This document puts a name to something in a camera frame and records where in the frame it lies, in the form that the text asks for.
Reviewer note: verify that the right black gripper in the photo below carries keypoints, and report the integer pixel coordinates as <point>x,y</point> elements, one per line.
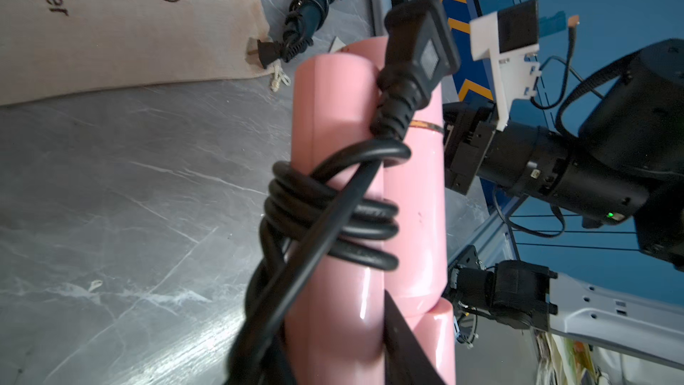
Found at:
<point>469,131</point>

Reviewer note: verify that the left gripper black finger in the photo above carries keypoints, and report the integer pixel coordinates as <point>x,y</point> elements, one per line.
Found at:
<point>405,361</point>

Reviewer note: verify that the pink hair dryer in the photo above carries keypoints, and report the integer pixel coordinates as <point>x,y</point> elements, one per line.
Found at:
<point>357,210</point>

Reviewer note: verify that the black hair dryer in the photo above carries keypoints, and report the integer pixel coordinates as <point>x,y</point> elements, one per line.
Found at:
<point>304,18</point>

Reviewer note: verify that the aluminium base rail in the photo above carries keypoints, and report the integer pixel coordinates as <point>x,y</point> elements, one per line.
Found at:
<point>476,236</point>

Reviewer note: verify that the beige printed drawstring pouch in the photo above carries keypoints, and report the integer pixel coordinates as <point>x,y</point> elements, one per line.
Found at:
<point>56,47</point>

